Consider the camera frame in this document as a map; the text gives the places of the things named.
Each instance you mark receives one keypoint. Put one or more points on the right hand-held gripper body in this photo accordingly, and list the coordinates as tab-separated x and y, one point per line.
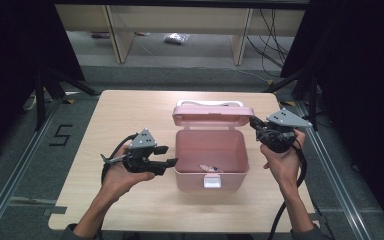
280	140

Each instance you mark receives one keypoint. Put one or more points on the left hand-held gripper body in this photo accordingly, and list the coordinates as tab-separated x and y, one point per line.
140	156

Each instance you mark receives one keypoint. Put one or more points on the pink plastic storage box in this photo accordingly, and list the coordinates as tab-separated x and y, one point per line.
210	146

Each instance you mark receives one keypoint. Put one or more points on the person's right hand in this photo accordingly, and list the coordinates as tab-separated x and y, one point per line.
286	166

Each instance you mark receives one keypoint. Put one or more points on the person's left hand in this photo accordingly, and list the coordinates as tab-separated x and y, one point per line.
120	181

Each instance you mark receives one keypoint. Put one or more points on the black metal stand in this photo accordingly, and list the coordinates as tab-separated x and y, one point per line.
312	96
40	100

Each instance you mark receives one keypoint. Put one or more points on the clear plastic bag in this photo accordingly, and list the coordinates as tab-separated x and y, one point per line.
176	38

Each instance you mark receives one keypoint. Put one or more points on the pink flat object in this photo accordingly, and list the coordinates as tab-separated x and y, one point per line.
100	35

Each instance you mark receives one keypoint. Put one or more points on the light wooden desk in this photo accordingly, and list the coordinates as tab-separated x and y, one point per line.
180	16

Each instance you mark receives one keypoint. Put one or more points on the aluminium floor rail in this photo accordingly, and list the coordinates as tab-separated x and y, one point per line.
336	186
16	173

